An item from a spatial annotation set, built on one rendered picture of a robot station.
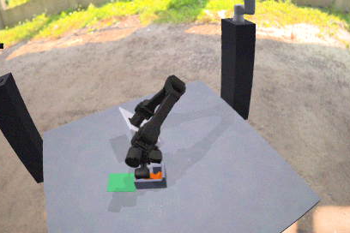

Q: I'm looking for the orange l-shaped part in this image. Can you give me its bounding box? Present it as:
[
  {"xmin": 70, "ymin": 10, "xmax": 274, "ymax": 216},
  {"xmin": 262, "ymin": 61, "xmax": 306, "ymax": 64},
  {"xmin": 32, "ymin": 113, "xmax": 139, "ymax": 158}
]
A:
[{"xmin": 149, "ymin": 171, "xmax": 162, "ymax": 180}]

